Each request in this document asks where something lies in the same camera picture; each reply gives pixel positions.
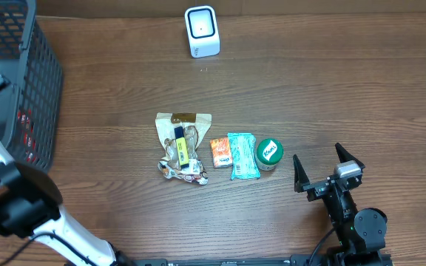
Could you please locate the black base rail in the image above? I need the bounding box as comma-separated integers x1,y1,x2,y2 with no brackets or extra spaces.
132,255,393,266

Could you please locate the red snack bar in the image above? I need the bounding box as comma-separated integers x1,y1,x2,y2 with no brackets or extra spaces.
17,109,37,163

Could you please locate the white barcode scanner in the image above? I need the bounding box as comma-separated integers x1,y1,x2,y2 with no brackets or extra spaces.
184,5,220,58

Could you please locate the green lid Knorr jar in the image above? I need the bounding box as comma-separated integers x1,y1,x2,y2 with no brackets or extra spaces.
255,138,284,171

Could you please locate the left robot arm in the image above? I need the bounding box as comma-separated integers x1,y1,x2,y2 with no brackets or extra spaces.
0,75,133,265

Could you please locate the orange snack packet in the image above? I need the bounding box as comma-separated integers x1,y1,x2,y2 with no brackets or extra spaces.
210,137,233,168

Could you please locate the clear brown snack bag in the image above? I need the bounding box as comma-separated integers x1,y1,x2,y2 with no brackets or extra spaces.
155,112,212,185

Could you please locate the yellow highlighter pen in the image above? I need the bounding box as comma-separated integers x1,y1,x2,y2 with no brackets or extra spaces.
174,126,189,169

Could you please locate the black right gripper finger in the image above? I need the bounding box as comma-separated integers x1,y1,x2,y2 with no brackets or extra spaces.
293,154,310,193
335,143,365,170

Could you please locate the grey plastic mesh basket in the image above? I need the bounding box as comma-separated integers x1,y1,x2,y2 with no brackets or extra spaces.
0,0,64,172

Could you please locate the teal tissue packet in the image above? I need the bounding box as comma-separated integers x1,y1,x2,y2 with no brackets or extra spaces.
228,132,260,180

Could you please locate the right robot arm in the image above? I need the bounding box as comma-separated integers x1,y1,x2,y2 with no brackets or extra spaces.
293,143,392,265

